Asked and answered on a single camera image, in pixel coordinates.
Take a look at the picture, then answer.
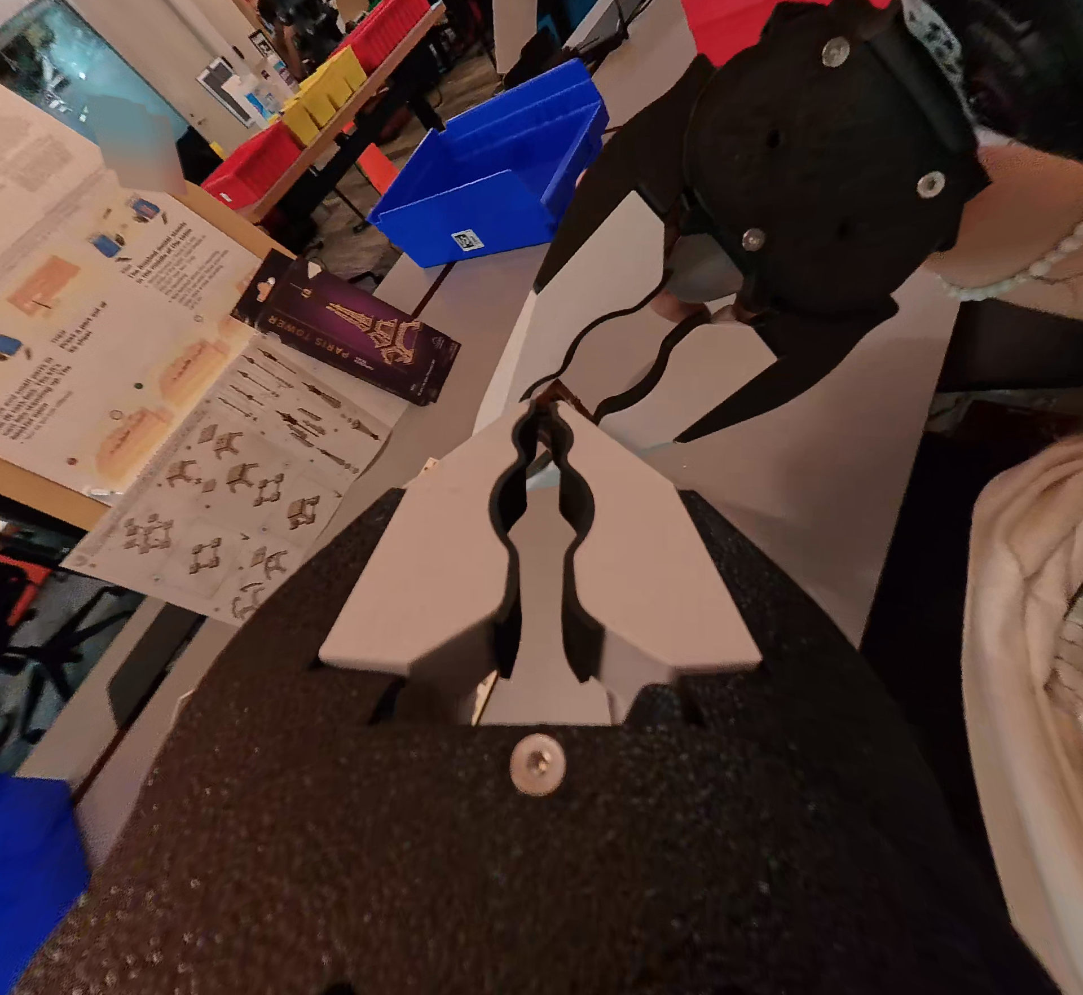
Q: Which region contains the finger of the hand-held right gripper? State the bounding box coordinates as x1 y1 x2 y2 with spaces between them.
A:
474 190 673 433
591 315 781 448

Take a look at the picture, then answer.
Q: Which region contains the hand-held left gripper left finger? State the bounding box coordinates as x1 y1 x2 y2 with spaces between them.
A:
318 401 543 724

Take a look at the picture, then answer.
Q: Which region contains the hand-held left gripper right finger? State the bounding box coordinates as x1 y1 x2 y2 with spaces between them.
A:
548 401 764 724

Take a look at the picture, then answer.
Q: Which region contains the person's right forearm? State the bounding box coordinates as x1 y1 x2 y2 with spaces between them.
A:
926 142 1083 315

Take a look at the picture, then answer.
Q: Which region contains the grey desk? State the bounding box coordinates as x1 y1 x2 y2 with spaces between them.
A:
17 246 961 869

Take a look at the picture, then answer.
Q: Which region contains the blue bin with tag label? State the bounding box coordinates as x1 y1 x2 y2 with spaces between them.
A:
368 58 610 270

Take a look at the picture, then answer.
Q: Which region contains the purple tower model box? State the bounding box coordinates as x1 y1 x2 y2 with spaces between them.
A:
231 249 464 408

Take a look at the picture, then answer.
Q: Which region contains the white panel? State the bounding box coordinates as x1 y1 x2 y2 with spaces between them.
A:
491 0 540 76

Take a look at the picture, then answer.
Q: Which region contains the yellow plastic bin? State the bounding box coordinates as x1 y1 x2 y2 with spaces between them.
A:
279 46 371 147

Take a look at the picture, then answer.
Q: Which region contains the red plastic bin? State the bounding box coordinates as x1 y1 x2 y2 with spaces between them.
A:
337 0 431 76
201 122 304 211

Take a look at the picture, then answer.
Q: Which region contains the black red office chair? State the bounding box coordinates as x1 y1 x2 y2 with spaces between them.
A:
0 534 149 746

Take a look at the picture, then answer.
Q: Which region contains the printed instruction poster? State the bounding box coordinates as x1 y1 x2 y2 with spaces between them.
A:
0 85 265 499

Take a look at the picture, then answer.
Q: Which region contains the blue plastic container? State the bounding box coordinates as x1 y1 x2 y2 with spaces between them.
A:
0 773 93 981

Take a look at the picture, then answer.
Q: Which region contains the white pearl bracelet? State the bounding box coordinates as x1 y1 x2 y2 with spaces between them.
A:
935 221 1083 304

